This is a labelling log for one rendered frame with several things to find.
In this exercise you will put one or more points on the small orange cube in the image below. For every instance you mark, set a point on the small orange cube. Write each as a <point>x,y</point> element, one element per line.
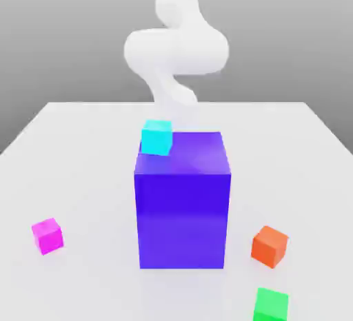
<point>268,247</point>

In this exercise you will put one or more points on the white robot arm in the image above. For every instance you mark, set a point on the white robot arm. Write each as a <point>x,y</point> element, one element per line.
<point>176,51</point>

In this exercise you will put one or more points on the small green cube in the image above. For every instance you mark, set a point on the small green cube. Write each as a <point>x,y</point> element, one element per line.
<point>270,305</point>

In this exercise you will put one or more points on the small magenta cube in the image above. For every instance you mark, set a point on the small magenta cube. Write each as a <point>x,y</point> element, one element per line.
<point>47,237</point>

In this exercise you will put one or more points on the small cyan cube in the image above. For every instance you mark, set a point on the small cyan cube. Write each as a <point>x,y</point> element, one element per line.
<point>156,139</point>

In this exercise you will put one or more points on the large purple box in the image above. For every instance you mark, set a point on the large purple box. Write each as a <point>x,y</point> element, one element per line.
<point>182,216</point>

